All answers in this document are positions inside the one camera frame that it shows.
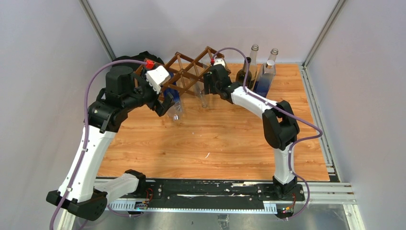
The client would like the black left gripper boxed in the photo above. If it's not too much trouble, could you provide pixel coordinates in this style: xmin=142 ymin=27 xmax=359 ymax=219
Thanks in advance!
xmin=123 ymin=66 xmax=175 ymax=115

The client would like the blue clear bottle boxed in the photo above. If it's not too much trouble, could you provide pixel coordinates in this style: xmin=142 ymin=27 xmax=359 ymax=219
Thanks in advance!
xmin=163 ymin=88 xmax=183 ymax=122

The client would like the dark green wine bottle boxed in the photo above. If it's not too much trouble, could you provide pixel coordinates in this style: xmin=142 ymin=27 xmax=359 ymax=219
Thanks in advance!
xmin=236 ymin=57 xmax=253 ymax=90

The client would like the brown wooden wine rack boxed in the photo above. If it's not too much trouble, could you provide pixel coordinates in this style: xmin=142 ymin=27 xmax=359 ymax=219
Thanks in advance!
xmin=135 ymin=46 xmax=229 ymax=97

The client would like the clear bottle with black label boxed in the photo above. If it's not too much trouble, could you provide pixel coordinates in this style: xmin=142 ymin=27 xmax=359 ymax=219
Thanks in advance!
xmin=249 ymin=44 xmax=259 ymax=90

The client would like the blue clear bottle lettered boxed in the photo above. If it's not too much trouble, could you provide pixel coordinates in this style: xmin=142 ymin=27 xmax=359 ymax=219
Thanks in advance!
xmin=253 ymin=60 xmax=276 ymax=98

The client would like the clear plain glass bottle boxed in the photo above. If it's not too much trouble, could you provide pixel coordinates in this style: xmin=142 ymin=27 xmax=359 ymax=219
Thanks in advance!
xmin=267 ymin=48 xmax=279 ymax=66

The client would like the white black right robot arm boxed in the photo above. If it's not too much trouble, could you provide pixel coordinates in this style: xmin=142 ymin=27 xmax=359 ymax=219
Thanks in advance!
xmin=203 ymin=64 xmax=299 ymax=200

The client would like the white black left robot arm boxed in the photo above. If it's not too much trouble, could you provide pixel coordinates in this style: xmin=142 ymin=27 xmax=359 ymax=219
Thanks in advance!
xmin=46 ymin=64 xmax=173 ymax=221

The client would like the black cloth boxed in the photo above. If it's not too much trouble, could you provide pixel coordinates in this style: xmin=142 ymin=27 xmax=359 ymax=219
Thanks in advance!
xmin=113 ymin=51 xmax=165 ymax=71

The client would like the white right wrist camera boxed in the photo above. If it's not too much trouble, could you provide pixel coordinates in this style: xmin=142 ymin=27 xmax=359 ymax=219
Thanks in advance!
xmin=210 ymin=57 xmax=228 ymax=70

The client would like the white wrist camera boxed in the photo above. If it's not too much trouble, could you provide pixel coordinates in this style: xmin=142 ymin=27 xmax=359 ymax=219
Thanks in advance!
xmin=210 ymin=57 xmax=228 ymax=70
xmin=146 ymin=66 xmax=171 ymax=94

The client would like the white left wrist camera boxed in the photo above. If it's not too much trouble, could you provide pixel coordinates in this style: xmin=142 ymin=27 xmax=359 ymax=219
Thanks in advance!
xmin=146 ymin=66 xmax=171 ymax=94

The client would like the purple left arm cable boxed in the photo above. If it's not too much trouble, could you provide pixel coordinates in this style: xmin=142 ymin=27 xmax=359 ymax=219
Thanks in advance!
xmin=49 ymin=59 xmax=156 ymax=230

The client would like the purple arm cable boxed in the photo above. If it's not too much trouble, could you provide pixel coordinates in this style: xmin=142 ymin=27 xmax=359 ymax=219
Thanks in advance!
xmin=210 ymin=47 xmax=324 ymax=220
xmin=49 ymin=59 xmax=156 ymax=230

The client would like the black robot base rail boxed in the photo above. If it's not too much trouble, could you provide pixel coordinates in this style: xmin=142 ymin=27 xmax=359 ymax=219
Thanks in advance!
xmin=108 ymin=179 xmax=306 ymax=214

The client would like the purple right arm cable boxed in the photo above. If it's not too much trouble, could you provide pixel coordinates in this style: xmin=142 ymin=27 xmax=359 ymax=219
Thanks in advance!
xmin=210 ymin=47 xmax=324 ymax=220

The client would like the aluminium table edge rail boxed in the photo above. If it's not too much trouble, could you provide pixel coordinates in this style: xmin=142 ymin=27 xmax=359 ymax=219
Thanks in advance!
xmin=299 ymin=65 xmax=341 ymax=183

